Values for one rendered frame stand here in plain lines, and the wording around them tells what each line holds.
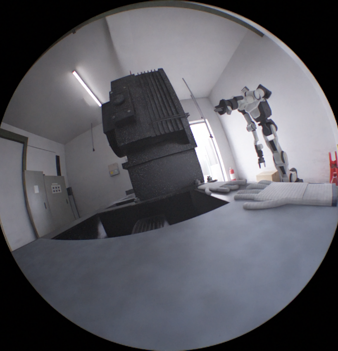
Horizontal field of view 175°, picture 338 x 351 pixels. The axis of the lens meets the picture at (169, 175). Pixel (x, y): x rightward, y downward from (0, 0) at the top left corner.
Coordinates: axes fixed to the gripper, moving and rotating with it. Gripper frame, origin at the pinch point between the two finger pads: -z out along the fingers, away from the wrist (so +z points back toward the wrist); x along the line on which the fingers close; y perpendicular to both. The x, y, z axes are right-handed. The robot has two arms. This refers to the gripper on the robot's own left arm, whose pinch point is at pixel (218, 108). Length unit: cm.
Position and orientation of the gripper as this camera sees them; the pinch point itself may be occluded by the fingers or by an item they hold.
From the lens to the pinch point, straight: 79.0
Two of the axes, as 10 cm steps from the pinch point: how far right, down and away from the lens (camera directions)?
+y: 4.9, 8.0, -3.4
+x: -0.9, -3.4, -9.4
